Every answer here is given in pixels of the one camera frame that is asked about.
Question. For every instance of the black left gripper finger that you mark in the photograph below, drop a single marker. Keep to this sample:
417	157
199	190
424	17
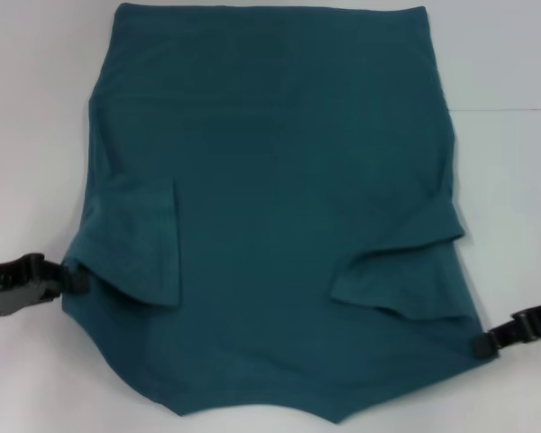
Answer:
74	282

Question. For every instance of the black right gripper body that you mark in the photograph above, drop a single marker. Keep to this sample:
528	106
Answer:
532	322

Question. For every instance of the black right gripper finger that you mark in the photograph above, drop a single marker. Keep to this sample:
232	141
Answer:
484	346

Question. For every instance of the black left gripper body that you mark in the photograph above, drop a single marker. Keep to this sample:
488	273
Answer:
13	284

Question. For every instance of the blue t-shirt with white print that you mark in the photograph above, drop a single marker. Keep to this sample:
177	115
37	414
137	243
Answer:
275	180

